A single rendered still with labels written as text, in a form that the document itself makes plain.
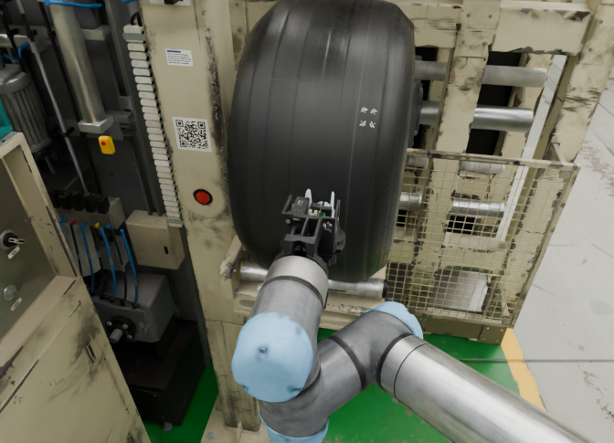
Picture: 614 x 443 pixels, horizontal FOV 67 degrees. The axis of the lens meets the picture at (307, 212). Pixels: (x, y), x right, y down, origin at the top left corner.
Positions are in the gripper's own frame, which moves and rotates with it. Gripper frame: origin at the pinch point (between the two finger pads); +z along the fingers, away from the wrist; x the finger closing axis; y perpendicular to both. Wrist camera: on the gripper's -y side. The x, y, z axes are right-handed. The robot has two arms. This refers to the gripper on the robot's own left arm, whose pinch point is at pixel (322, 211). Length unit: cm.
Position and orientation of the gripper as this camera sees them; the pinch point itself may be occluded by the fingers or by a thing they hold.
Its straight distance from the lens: 74.8
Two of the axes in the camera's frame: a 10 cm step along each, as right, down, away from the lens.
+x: -9.8, -1.1, 1.4
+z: 1.8, -5.0, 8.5
